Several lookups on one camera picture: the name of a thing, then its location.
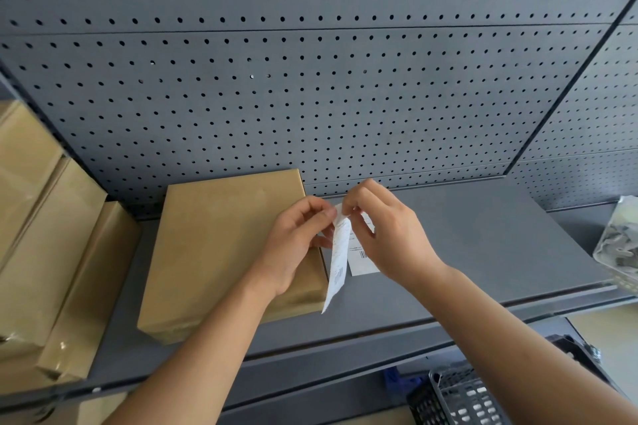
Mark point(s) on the person's left thumb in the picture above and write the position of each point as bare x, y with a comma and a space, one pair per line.
321, 220

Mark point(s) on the person's left hand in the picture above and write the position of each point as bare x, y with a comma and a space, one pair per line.
286, 245

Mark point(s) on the cardboard box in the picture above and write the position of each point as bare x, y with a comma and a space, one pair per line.
60, 412

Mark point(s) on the person's right hand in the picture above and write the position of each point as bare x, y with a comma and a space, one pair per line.
398, 240

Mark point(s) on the black plastic basket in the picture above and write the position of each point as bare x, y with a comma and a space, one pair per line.
453, 399

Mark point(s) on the clear plastic bag of parts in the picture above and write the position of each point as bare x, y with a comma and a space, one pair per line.
618, 240

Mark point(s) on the grey pegboard panel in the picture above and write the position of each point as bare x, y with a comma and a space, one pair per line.
299, 91
588, 131

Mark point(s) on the white label sheet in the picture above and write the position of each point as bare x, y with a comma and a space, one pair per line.
361, 260

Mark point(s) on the blue plastic crate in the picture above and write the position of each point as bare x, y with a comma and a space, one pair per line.
401, 380

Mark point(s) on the person's right thumb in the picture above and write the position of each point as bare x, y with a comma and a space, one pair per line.
363, 228

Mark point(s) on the grey metal shelf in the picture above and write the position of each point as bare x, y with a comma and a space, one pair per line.
478, 250

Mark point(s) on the white printed paper strip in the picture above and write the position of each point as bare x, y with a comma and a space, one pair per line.
338, 260

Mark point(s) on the person's right forearm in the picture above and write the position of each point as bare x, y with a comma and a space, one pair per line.
513, 350

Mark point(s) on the person's left forearm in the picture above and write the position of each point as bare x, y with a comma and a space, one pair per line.
199, 355

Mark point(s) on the flat brown paper package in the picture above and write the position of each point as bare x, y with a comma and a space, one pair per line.
209, 250

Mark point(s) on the black plastic crate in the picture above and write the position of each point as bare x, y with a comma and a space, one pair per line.
573, 355

